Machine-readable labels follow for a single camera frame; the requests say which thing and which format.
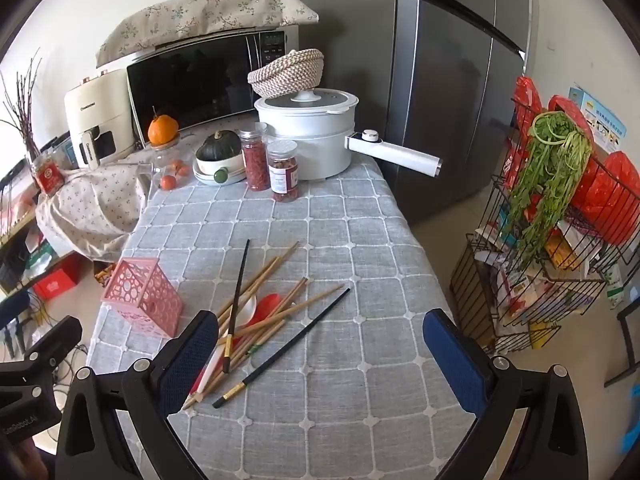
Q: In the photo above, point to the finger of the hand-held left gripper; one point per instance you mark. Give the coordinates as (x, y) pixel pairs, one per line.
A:
(35, 367)

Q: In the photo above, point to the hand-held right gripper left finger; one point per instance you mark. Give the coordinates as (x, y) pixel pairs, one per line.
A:
(192, 355)

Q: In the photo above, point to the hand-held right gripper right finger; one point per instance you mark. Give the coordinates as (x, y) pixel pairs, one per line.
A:
(452, 355)

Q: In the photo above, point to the pink perforated utensil holder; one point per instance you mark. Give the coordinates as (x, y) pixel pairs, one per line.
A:
(145, 300)

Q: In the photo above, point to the white spoon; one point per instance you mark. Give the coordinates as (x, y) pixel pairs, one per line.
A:
(248, 306)

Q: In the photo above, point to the red spoon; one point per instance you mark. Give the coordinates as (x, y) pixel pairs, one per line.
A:
(267, 305)

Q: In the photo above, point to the bundle of wooden chopsticks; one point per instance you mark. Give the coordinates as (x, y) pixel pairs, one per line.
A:
(300, 305)

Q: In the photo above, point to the red box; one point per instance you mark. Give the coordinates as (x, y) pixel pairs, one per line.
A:
(55, 285)

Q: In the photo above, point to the wooden shelf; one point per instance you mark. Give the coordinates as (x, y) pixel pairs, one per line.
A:
(15, 230)

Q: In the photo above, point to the draped floral cloth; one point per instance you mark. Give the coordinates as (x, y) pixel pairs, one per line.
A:
(90, 210)

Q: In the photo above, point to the small orange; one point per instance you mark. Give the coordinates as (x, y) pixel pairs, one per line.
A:
(176, 166)
(168, 181)

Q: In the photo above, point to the black metal chair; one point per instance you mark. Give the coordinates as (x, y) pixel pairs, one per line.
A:
(625, 320)

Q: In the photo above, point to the white plate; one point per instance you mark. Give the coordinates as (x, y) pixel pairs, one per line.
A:
(200, 176)

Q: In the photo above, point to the red label glass jar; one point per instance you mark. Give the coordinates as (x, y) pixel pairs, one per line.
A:
(47, 177)

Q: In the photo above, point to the white bowl with green knob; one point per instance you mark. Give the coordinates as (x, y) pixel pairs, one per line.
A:
(230, 166)

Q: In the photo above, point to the green leafy vegetables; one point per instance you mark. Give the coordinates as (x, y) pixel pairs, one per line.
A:
(545, 180)

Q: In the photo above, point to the clear glass jar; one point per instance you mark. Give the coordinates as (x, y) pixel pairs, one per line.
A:
(157, 160)

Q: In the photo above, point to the tall jar of red berries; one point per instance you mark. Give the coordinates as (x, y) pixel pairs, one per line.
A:
(255, 165)

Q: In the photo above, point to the short jar of red dates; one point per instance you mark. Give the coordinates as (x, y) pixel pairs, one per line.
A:
(283, 175)

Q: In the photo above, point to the dark green squash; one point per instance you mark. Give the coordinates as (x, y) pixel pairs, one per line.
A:
(220, 145)

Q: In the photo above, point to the large orange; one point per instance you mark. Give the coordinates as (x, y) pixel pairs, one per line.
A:
(162, 130)

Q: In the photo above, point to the large red plastic bag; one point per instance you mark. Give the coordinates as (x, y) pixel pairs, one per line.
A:
(615, 195)

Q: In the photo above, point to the dry bare branches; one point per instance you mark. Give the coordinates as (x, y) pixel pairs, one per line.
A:
(27, 125)

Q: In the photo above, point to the white electric cooking pot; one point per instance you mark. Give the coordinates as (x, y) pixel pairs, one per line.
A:
(310, 135)

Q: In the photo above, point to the cream air fryer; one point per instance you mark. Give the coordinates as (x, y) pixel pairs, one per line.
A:
(100, 110)

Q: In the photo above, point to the black microwave oven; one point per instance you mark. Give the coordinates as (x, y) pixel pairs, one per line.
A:
(190, 85)

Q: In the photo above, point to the grey refrigerator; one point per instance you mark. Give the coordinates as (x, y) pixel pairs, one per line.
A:
(440, 85)

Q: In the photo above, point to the blue printed box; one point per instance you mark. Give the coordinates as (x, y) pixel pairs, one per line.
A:
(600, 120)

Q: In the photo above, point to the floral cloth microwave cover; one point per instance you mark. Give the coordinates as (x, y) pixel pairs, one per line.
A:
(200, 15)

